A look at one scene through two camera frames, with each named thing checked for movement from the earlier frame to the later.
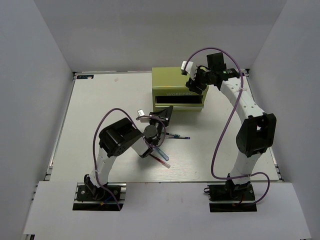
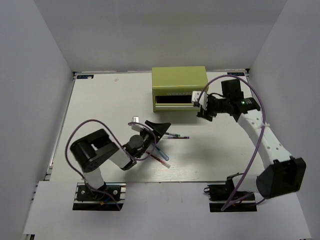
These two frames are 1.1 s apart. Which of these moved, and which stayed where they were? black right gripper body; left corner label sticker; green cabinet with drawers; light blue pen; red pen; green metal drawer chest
Moved: black right gripper body
Stayed: left corner label sticker; red pen; green cabinet with drawers; light blue pen; green metal drawer chest
